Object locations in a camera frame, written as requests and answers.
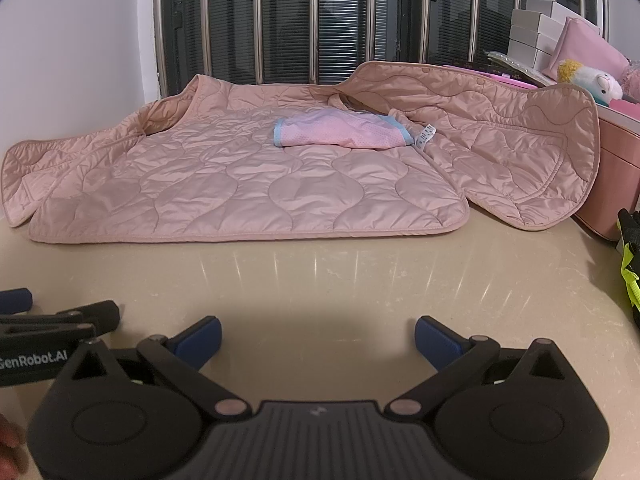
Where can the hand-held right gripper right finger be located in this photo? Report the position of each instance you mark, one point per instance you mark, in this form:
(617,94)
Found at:
(441,342)

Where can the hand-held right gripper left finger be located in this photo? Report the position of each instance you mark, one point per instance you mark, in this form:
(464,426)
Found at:
(200,342)

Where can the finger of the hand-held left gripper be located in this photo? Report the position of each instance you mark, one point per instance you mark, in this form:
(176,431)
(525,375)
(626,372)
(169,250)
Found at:
(100,312)
(15,300)

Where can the pink quilted jacket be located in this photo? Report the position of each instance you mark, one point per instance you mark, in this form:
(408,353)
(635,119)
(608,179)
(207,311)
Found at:
(200,180)

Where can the pink blue mesh tank top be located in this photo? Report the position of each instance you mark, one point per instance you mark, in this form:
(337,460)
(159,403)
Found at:
(340,130)

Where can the person's left hand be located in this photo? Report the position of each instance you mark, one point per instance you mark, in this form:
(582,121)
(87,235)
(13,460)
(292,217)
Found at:
(10,440)

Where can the black neon yellow bag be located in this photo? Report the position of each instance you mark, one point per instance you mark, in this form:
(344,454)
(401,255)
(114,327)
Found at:
(631,270)

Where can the pink storage box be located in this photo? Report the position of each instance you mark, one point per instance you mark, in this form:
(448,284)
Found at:
(620,170)

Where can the pink flat box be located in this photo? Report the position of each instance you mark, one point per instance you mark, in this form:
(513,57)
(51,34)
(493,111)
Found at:
(510,77)

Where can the grey perforated sheet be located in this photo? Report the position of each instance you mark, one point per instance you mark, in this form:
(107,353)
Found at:
(510,62)

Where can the white yellow plush toy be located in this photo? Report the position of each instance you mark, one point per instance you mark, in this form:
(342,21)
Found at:
(600,82)

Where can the pink pouch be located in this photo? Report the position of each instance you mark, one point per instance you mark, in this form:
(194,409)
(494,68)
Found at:
(585,50)

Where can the pink fluffy toy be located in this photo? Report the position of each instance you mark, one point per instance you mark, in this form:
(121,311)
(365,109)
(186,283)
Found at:
(631,74)

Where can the stack of white boxes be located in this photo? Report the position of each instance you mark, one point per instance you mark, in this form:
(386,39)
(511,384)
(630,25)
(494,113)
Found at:
(547,25)

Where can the steel window railing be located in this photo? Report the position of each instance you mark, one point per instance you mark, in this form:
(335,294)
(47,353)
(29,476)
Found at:
(314,10)

